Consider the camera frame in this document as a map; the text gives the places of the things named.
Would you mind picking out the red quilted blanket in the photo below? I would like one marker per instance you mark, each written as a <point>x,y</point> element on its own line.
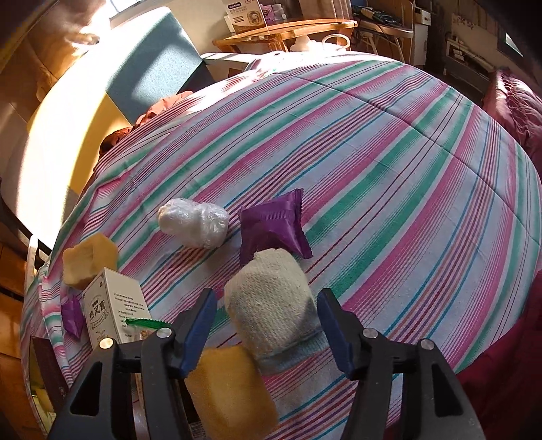
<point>514,108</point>

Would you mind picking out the yellow sponge block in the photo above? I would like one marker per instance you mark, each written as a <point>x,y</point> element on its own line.
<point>89,260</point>

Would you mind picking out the white plastic wrapped bundle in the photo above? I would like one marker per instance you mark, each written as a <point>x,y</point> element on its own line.
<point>194,220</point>

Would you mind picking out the dark tinted storage container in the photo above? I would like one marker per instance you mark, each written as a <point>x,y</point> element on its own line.
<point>46,370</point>

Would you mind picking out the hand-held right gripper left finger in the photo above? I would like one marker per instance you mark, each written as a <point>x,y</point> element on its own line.
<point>198,334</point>

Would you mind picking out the wooden side table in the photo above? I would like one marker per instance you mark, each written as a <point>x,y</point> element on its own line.
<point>288,31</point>

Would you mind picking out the striped bed sheet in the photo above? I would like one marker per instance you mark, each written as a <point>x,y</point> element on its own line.
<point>381,190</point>

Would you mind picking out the teal and yellow headboard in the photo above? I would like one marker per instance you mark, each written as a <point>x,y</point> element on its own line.
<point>127,72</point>

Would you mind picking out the white printed carton box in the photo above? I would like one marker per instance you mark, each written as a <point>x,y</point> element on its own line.
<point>113,306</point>

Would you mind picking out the dark red bed cover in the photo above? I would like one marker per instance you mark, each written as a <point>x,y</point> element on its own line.
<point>501,376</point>

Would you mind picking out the beige curtain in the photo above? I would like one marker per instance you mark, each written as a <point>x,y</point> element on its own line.
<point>38,46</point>

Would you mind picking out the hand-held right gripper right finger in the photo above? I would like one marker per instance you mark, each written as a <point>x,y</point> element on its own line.
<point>335,334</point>

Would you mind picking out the white and beige product box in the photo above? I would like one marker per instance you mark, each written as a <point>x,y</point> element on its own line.
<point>243,15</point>

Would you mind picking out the small purple foil packet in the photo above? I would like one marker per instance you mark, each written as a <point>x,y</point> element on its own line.
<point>72,316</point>

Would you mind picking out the brown crumpled cloth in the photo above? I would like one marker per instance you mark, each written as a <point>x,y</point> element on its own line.
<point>156,108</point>

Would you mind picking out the wooden wardrobe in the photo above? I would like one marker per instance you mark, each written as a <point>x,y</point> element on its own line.
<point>10,304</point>

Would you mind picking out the large purple foil packet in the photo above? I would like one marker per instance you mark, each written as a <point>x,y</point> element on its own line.
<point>271,228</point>

